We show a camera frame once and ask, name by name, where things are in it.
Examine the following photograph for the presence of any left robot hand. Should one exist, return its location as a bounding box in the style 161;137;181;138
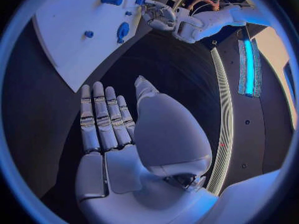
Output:
140;0;178;31

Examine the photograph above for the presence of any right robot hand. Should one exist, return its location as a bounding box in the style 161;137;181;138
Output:
74;75;219;224

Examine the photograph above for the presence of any white task board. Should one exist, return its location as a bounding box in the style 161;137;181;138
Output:
31;0;156;94

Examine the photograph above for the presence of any blue gear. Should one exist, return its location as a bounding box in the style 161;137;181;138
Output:
116;21;131;39

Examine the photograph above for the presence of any large blue cylinder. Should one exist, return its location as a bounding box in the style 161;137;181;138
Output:
100;0;124;6

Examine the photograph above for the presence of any glowing light bar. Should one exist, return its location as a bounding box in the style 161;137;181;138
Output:
238;38;263;98

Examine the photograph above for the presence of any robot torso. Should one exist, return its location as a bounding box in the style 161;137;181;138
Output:
202;21;299;197

